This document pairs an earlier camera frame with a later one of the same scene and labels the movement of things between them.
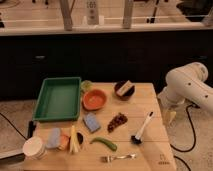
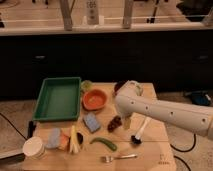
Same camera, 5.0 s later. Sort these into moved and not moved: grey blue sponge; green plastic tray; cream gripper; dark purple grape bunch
Moved: cream gripper
Not moved: dark purple grape bunch; green plastic tray; grey blue sponge
